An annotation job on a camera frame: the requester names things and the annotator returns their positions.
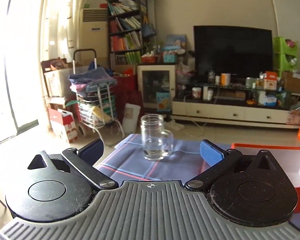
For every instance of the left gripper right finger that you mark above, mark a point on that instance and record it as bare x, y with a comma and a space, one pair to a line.
220, 161

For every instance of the blue plaid tablecloth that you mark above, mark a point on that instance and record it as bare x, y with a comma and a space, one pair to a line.
127, 162

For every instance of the green stacked plastic bins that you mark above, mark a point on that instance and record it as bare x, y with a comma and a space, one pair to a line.
285, 55

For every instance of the black flat screen television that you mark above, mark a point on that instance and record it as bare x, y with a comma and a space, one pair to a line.
239, 51

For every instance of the beige standing air conditioner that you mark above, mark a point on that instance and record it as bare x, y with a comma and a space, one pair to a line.
93, 32

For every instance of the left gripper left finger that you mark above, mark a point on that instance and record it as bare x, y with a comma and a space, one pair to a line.
81, 162

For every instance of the red white carton box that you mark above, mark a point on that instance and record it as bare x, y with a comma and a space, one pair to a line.
63, 125

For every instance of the white tv stand cabinet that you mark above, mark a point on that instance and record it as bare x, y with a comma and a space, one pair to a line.
224, 113

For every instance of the clear glass mason mug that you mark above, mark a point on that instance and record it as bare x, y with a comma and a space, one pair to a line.
157, 142

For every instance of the orange cardboard box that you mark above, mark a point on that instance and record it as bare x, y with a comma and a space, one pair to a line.
287, 156

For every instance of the white glass door cabinet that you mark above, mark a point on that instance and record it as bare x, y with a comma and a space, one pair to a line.
156, 82

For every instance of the shopping trolley with bags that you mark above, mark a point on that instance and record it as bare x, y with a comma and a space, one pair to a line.
95, 97

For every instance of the black bookshelf with books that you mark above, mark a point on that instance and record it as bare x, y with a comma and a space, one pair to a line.
128, 33

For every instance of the white power strip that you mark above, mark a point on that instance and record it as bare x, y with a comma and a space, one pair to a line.
174, 125

